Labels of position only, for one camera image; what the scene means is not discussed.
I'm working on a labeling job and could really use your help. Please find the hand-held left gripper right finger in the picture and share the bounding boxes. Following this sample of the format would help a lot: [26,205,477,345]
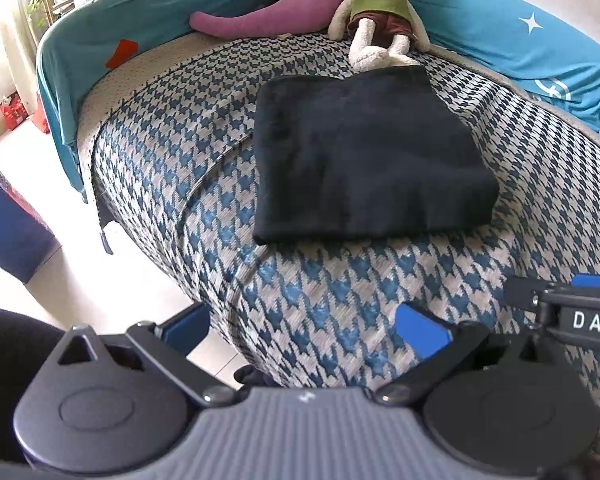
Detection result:
[375,304,565,407]

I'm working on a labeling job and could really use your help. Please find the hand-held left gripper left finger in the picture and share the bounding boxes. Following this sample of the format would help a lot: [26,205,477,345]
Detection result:
[55,302,241,408]

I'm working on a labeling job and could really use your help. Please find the black t-shirt with red print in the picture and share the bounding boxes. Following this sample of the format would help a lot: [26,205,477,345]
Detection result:
[252,65,501,247]

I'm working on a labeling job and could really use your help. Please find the person's dark shoe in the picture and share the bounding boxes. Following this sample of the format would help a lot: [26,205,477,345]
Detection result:
[233,364,273,388]

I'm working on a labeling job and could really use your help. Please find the houndstooth bed mat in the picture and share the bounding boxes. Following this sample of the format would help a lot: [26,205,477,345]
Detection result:
[75,32,600,466]

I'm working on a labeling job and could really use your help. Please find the person's dark trouser leg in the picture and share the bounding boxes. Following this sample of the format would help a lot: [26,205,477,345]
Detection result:
[0,304,67,465]

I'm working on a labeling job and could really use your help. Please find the blue storage box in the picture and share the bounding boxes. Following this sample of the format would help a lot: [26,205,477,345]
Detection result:
[0,157,57,285]

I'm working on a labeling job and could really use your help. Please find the red package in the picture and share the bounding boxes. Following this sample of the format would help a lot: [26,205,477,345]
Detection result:
[31,94,51,135]
[0,91,27,132]

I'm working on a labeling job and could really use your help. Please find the rabbit plush toy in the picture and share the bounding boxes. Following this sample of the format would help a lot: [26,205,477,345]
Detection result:
[327,0,431,72]

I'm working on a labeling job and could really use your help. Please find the green potted plant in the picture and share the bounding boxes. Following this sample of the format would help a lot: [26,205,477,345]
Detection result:
[24,0,50,33]

